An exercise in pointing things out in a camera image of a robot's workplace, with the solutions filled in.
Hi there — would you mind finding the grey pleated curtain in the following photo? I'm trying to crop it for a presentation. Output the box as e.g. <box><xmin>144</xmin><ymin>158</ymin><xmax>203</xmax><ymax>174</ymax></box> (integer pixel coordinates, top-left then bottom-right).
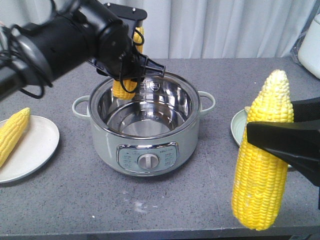
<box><xmin>0</xmin><ymin>0</ymin><xmax>320</xmax><ymax>60</ymax></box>

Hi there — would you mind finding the bright yellow corn cob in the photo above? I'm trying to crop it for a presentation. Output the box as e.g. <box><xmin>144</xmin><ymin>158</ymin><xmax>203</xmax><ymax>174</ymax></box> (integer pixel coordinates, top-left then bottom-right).
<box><xmin>231</xmin><ymin>69</ymin><xmax>294</xmax><ymax>231</ymax></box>

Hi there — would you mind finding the sage green electric cooking pot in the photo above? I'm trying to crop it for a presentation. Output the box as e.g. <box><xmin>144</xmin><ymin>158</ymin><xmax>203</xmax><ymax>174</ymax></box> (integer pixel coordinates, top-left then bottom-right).
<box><xmin>72</xmin><ymin>72</ymin><xmax>216</xmax><ymax>177</ymax></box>

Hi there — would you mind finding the light green round plate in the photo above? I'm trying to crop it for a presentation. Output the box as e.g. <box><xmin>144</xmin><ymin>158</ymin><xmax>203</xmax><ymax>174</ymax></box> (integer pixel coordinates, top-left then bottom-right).
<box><xmin>230</xmin><ymin>106</ymin><xmax>293</xmax><ymax>169</ymax></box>

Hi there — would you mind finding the white appliance at right edge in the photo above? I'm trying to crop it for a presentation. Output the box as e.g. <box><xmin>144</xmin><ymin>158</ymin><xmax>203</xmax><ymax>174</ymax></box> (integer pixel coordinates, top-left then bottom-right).
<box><xmin>298</xmin><ymin>14</ymin><xmax>320</xmax><ymax>79</ymax></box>

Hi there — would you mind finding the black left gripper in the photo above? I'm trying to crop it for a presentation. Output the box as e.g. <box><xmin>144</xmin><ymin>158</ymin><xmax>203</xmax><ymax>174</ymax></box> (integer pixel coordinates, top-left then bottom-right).
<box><xmin>88</xmin><ymin>3</ymin><xmax>166</xmax><ymax>80</ymax></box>

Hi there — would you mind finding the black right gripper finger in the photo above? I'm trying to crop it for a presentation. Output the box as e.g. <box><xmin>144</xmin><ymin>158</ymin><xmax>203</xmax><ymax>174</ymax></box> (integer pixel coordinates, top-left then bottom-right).
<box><xmin>246</xmin><ymin>121</ymin><xmax>320</xmax><ymax>187</ymax></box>
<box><xmin>292</xmin><ymin>97</ymin><xmax>320</xmax><ymax>122</ymax></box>

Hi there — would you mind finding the white round plate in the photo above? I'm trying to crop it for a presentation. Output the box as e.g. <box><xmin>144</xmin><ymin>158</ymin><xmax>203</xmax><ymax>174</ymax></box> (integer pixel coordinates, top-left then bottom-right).
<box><xmin>0</xmin><ymin>115</ymin><xmax>60</xmax><ymax>184</ymax></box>

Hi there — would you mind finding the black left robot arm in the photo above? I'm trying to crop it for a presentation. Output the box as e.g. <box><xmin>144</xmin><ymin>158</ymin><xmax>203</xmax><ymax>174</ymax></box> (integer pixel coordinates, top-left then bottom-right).
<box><xmin>0</xmin><ymin>0</ymin><xmax>165</xmax><ymax>99</ymax></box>

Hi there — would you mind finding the pale orange-yellow corn cob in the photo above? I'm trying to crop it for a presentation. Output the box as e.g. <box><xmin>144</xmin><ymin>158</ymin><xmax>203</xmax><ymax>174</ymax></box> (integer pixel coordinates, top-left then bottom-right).
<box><xmin>112</xmin><ymin>26</ymin><xmax>145</xmax><ymax>100</ymax></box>

